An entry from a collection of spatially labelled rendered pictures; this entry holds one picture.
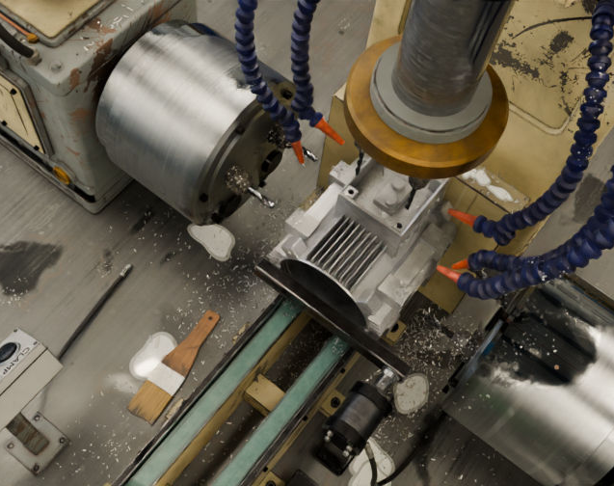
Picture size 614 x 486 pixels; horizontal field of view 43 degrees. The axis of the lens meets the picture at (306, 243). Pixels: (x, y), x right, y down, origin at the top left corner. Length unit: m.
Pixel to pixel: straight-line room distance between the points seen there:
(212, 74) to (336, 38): 0.58
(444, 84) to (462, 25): 0.08
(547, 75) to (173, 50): 0.49
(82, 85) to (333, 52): 0.62
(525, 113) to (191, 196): 0.46
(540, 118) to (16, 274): 0.85
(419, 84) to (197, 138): 0.36
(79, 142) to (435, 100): 0.60
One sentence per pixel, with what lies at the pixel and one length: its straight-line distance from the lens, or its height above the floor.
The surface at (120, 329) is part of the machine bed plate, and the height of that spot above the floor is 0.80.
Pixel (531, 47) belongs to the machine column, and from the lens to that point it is 1.03.
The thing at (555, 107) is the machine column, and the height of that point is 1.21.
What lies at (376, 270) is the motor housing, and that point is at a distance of 1.04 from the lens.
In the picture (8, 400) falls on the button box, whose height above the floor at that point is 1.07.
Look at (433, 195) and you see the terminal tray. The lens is 1.03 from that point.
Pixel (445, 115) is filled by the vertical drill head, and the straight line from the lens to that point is 0.83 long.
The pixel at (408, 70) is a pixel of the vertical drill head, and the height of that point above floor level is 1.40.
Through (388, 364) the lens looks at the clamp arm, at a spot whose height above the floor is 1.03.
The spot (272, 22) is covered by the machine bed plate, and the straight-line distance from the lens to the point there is 1.64.
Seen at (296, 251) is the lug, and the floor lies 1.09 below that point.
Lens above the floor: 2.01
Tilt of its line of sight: 63 degrees down
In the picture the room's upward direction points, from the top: 10 degrees clockwise
